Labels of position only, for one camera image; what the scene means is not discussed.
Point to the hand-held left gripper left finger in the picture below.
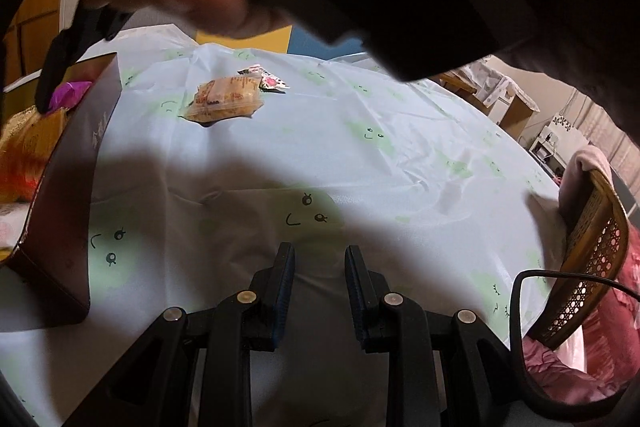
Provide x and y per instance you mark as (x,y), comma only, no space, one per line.
(284,292)

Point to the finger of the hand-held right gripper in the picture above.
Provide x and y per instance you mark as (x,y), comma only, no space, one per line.
(60,57)

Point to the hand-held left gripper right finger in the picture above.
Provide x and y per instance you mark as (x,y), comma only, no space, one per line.
(354,292)

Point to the brown gift box gold interior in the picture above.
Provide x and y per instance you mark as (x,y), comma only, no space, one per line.
(70,207)

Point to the person's right forearm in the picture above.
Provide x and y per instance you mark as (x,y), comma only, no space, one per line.
(575,7)

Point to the purple wrapper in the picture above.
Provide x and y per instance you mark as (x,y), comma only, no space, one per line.
(70,94)

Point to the orange wooden cabinet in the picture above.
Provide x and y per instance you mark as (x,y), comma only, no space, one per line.
(35,17)

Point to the light blue tablecloth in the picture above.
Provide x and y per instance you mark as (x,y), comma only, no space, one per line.
(300,157)

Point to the small white red packet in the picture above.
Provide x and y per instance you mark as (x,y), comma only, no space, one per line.
(267,79)

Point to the brown cake packet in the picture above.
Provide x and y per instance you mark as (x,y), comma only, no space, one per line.
(225,99)

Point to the white appliance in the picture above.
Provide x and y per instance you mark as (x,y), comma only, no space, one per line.
(557,142)

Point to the wicker chair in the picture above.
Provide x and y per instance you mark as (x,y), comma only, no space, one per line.
(595,257)

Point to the pink cloth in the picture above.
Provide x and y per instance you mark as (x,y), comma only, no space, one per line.
(582,177)

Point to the pink blanket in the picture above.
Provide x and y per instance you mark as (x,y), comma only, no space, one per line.
(615,347)

